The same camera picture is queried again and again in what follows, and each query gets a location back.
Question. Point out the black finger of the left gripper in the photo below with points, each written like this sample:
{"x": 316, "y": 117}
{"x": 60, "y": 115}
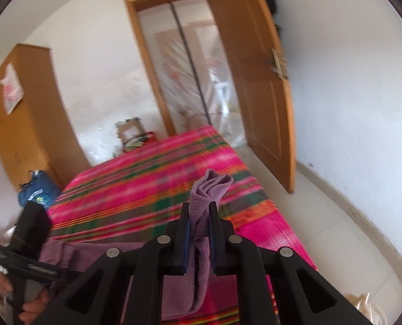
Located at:
{"x": 25, "y": 268}

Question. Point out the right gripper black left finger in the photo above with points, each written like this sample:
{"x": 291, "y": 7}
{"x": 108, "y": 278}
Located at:
{"x": 124, "y": 287}

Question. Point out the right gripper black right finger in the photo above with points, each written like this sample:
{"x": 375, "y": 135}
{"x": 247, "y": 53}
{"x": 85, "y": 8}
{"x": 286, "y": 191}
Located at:
{"x": 275, "y": 287}

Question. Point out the person's left hand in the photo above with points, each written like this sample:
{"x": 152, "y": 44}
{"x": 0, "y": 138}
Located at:
{"x": 31, "y": 310}

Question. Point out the blue printed tote bag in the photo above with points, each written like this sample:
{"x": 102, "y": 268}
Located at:
{"x": 40, "y": 189}

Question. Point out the cream cloth on floor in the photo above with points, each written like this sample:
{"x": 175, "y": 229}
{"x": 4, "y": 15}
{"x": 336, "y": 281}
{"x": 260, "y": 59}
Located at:
{"x": 370, "y": 311}

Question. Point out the pink plaid tablecloth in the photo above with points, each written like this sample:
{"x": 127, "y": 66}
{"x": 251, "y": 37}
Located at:
{"x": 131, "y": 199}

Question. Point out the wooden wardrobe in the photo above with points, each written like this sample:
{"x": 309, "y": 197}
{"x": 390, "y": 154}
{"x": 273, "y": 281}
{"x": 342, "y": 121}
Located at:
{"x": 37, "y": 135}

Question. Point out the red patterned storage basket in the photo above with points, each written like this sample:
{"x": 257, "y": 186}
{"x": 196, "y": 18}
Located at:
{"x": 140, "y": 141}

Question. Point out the brown cardboard box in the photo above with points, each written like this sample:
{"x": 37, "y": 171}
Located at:
{"x": 129, "y": 129}

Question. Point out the white paper on wardrobe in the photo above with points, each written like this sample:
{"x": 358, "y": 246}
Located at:
{"x": 13, "y": 91}

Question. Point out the wooden room door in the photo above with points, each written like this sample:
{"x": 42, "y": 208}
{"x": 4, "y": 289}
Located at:
{"x": 249, "y": 33}

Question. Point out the transparent printed door curtain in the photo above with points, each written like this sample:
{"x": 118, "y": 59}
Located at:
{"x": 192, "y": 68}

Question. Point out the metal door handle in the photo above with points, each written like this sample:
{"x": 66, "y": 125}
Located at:
{"x": 278, "y": 64}

